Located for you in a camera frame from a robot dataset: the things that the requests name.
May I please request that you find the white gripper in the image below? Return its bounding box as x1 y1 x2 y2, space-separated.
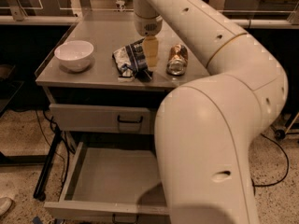
134 14 163 67

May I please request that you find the blue chip bag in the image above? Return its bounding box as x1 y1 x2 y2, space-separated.
112 39 152 82

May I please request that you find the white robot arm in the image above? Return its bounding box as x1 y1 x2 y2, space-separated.
136 0 288 224

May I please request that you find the grey drawer cabinet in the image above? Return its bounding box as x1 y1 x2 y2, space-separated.
35 10 210 224

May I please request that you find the closed upper grey drawer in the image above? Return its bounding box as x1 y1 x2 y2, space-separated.
50 104 156 134

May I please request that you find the open middle grey drawer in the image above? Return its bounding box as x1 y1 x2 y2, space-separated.
44 143 170 224

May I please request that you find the gold soda can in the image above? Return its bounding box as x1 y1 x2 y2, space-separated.
166 44 188 76

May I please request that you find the white ceramic bowl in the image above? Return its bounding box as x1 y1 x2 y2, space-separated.
54 40 94 72

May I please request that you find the black wheeled cart base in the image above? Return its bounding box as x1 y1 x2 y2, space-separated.
271 112 299 140

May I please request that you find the white shoe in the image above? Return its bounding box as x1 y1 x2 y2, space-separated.
0 197 12 216

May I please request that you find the black table leg frame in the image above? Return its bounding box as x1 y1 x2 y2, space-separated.
0 130 62 202

